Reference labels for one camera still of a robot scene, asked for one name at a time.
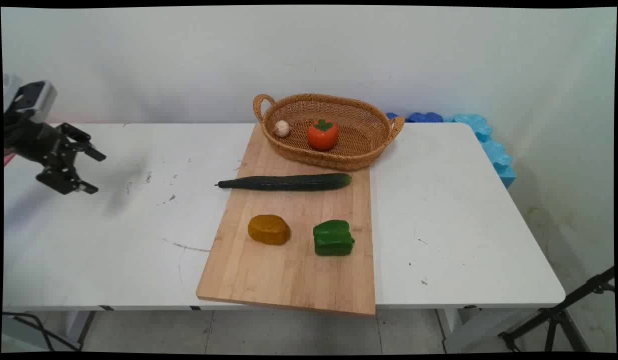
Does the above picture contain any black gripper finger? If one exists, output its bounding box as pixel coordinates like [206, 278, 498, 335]
[36, 150, 100, 196]
[58, 122, 107, 162]

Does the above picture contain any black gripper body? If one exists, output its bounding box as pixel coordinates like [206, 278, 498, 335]
[4, 113, 65, 166]

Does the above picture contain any dark green cucumber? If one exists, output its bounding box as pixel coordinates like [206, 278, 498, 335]
[214, 173, 353, 192]

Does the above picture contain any white table leg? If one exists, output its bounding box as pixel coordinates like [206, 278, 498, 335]
[59, 310, 97, 352]
[436, 307, 494, 353]

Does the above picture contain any brown yellow potato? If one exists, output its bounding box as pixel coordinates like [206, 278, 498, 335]
[247, 214, 292, 246]

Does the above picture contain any orange persimmon with green leaf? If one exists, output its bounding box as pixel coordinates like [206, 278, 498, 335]
[307, 119, 339, 151]

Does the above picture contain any wooden cutting board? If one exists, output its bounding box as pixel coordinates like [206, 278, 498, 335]
[196, 123, 376, 317]

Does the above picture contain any green bell pepper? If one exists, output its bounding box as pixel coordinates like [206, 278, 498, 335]
[312, 219, 356, 257]

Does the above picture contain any woven wicker basket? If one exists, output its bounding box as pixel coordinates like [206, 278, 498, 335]
[252, 93, 405, 171]

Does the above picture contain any dark blue foam piece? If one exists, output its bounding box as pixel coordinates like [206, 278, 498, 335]
[386, 111, 444, 124]

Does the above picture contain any light blue foam piece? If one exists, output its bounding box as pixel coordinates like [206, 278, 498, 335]
[443, 113, 517, 189]

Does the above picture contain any black tripod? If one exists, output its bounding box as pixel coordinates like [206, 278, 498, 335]
[497, 266, 616, 353]

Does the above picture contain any long black floor cable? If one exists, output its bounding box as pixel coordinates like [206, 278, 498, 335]
[3, 312, 82, 352]

